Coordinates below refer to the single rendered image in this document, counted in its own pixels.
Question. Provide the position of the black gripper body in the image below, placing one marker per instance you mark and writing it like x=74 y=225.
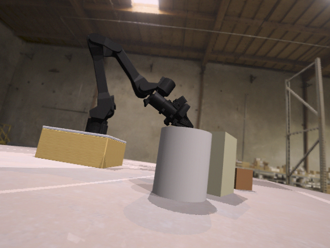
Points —
x=171 y=113

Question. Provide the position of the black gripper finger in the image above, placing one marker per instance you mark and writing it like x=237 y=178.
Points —
x=185 y=121
x=177 y=124

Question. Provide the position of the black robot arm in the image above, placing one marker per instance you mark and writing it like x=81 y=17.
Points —
x=98 y=123

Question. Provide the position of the grey cylinder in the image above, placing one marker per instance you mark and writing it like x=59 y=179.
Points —
x=182 y=164

